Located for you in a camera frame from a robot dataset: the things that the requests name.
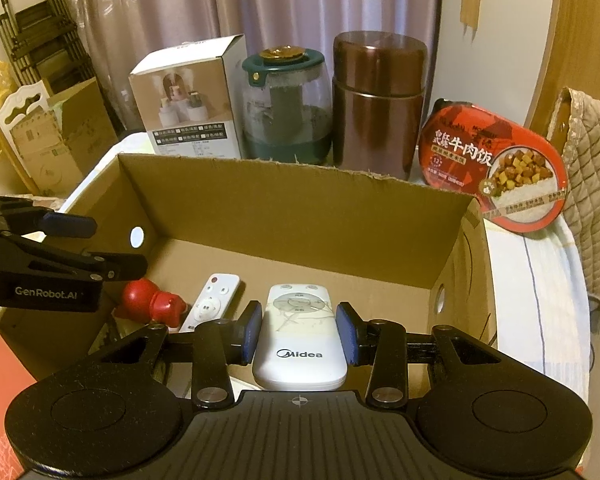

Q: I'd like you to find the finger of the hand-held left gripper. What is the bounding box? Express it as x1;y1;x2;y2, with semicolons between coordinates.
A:
0;195;97;240
0;232;148;283

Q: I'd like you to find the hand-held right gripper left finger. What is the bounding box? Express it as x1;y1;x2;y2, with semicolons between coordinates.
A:
87;301;264;409

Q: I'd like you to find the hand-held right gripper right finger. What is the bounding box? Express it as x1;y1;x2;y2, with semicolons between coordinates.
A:
334;301;506;409

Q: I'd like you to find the red toy figurine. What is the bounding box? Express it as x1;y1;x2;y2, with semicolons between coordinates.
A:
115;280;191;328

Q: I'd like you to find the large white remote control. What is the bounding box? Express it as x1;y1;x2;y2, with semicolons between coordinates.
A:
251;283;348;391

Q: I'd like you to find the brown cardboard box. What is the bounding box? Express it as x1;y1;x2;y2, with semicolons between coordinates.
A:
10;77;118;196
0;152;498;401

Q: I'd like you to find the small white remote red button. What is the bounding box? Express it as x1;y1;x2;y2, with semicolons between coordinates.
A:
180;273;242;332

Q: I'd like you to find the folded brown cardboard box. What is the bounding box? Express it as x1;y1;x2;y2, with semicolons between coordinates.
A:
10;77;118;196

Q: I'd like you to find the white ornate cardboard panel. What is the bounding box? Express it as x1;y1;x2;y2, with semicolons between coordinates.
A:
0;78;56;193

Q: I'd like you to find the white product box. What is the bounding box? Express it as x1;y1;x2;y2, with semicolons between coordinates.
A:
128;34;247;158

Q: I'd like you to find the folded bamboo rack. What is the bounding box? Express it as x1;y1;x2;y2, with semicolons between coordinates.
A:
0;0;123;131

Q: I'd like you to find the red instant meal bowl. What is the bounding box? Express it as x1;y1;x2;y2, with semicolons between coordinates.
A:
417;98;568;233

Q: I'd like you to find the glass jar green lid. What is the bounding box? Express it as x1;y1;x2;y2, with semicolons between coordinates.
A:
241;46;333;163

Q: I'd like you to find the brown metal canister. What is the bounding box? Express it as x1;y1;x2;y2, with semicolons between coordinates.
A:
331;30;428;181

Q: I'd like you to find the pale purple curtain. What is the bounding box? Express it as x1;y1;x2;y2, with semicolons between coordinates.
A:
57;0;441;136

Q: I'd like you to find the beige quilted cloth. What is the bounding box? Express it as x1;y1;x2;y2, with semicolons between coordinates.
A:
552;87;600;306

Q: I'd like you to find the wooden door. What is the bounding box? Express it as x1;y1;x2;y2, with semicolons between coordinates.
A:
527;0;600;131

